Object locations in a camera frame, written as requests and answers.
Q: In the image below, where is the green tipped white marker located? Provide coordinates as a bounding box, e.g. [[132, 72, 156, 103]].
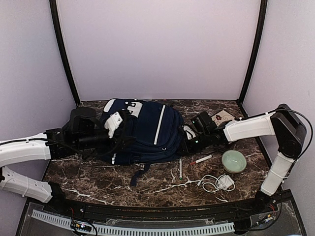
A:
[[179, 158, 183, 180]]

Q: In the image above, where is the white slotted cable duct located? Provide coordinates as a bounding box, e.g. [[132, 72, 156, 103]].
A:
[[31, 210, 235, 236]]

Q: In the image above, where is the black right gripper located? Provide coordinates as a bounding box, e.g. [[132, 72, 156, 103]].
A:
[[176, 131, 211, 156]]

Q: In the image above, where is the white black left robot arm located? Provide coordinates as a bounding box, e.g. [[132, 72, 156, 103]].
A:
[[0, 107, 127, 214]]

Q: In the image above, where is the white charger with cable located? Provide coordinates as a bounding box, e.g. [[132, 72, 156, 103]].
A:
[[197, 174, 236, 193]]

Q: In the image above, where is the navy blue student backpack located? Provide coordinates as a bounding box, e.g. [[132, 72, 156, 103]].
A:
[[97, 98, 184, 186]]

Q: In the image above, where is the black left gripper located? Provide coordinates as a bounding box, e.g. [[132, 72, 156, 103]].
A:
[[75, 119, 136, 155]]

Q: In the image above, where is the black right corner frame post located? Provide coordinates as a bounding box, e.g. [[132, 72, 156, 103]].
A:
[[237, 0, 268, 105]]

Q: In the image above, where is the red tipped white marker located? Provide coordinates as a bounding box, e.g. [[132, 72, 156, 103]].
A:
[[190, 154, 212, 166]]

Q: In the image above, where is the pale green ceramic bowl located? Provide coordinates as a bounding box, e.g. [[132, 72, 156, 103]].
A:
[[221, 150, 247, 174]]

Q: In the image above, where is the floral square ceramic plate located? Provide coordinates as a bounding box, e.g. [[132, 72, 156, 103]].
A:
[[211, 110, 235, 124]]

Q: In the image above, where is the black left corner frame post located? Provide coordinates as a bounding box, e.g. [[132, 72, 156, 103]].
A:
[[49, 0, 81, 106]]

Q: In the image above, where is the black front table rail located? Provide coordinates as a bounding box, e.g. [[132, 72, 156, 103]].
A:
[[41, 181, 291, 222]]

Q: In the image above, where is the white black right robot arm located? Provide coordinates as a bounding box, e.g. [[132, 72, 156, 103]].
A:
[[182, 104, 314, 213]]

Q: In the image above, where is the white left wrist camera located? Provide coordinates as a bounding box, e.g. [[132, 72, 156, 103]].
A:
[[104, 112, 123, 139]]

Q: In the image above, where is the black corner frame post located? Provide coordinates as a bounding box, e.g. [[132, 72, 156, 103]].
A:
[[237, 0, 268, 105], [49, 0, 81, 106]]

